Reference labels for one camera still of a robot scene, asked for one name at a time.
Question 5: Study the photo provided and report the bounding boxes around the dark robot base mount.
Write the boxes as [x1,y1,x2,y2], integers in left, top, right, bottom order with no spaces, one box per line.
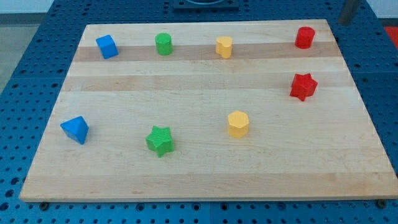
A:
[172,0,239,11]

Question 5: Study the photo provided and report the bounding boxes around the red cylinder block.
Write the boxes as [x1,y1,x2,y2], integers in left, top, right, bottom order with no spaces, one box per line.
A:
[295,27,315,49]

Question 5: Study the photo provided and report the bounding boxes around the wooden board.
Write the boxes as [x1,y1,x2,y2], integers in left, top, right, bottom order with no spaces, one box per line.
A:
[19,19,397,202]

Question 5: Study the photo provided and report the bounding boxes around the blue cube block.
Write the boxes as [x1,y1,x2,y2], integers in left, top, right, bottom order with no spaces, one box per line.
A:
[96,35,119,59]

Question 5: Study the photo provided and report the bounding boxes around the yellow hexagon block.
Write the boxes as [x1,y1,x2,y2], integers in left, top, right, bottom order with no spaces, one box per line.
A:
[228,111,249,138]

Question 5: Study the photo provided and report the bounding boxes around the red star block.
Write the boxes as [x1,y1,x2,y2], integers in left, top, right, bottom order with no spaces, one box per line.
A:
[290,73,318,101]

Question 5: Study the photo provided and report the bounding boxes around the green star block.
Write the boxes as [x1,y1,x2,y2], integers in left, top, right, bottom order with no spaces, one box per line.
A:
[146,126,174,157]

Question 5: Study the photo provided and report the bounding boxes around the blue triangle block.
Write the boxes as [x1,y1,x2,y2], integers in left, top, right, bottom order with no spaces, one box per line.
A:
[60,116,89,144]

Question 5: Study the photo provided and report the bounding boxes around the green cylinder block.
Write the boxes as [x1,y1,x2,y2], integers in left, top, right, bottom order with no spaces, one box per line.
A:
[155,33,173,55]

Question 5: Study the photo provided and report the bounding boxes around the yellow heart block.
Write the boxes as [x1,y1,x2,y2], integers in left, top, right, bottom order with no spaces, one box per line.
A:
[216,36,233,59]

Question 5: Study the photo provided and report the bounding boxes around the grey metal rod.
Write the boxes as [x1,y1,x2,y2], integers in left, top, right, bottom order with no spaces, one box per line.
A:
[338,0,361,26]

